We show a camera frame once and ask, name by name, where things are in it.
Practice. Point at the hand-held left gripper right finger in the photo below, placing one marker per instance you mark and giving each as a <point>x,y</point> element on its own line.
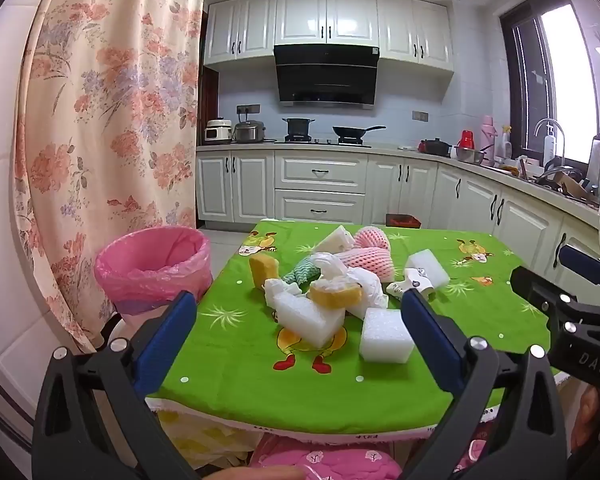
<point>430,340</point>

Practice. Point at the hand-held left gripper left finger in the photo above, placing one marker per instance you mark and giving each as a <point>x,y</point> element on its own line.
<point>167,340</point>

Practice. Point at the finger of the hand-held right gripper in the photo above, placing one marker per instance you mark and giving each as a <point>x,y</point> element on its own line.
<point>535,282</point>
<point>582,262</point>

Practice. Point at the pink trash bin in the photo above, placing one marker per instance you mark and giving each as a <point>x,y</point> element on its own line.
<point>130,270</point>

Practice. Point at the pink foam fruit net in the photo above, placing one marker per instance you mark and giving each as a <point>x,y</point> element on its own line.
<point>370,260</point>
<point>372,236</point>

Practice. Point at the person's right hand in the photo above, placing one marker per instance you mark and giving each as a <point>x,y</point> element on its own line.
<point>590,420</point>

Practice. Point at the white foam block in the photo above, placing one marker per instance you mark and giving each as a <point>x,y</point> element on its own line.
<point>427,266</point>
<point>385,340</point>
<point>305,320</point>
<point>336,240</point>

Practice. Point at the green printed tablecloth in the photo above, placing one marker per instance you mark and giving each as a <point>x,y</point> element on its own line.
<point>230,360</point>

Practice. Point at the brown wooden board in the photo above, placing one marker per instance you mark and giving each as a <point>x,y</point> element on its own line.
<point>575,187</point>

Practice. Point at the white yellow printed cloth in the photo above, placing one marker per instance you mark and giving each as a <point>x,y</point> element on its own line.
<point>200,440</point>

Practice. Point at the yellow sponge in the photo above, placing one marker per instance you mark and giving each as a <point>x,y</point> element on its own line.
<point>332,297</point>
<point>262,270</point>

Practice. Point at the white bottle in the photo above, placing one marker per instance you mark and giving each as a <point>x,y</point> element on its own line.
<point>549,150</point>

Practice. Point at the red box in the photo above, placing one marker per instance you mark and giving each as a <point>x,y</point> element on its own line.
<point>402,220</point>

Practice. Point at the white crumpled plastic bag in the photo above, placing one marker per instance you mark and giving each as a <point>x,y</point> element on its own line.
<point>330,263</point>

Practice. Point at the spray bottle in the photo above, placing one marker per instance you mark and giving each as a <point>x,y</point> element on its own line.
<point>506,147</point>

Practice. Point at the steel bowl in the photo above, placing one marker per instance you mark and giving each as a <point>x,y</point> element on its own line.
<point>470,155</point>

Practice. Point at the green striped cloth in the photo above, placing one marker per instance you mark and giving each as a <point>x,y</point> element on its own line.
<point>302,269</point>

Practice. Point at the chrome faucet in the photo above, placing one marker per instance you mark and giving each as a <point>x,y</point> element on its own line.
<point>549,120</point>

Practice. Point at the pink quilted garment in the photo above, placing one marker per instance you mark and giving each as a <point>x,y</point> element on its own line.
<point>340,462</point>

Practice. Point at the pink thermos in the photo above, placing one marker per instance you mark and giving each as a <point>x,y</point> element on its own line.
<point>488,132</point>

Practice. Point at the red kettle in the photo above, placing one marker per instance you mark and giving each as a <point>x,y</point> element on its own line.
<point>466,139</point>

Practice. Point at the black casserole pot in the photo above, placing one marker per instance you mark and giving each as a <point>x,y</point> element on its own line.
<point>435,147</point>

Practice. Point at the dark framed window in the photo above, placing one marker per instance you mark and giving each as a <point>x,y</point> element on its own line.
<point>525,85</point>

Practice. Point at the white lower kitchen cabinets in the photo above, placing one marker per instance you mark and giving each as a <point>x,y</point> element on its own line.
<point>320,175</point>

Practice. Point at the white kitchen cabinets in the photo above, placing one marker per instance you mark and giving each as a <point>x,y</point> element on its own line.
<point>320,175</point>
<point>350,15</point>

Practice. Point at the white rice cooker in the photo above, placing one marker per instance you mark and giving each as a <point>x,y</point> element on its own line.
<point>217,132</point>

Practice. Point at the black frying pan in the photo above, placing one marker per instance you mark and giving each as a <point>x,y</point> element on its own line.
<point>350,132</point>

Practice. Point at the gas stove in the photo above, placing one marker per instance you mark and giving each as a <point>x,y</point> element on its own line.
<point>325,143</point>

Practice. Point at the silver pressure cooker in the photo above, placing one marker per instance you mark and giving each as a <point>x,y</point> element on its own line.
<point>250,132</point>

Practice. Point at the brown glass door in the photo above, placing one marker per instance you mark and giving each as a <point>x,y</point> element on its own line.
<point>209,110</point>

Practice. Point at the floral curtain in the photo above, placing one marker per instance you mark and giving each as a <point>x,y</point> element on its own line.
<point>110,110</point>

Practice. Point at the black cooking pot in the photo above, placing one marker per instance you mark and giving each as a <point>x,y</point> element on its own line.
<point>298,127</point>

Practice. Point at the black range hood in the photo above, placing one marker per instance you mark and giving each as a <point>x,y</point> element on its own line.
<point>325,75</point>

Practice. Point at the white upper kitchen cabinets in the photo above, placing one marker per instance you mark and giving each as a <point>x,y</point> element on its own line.
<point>350,15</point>

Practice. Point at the wall socket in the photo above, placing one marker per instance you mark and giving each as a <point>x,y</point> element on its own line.
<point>248,109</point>
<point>420,116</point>

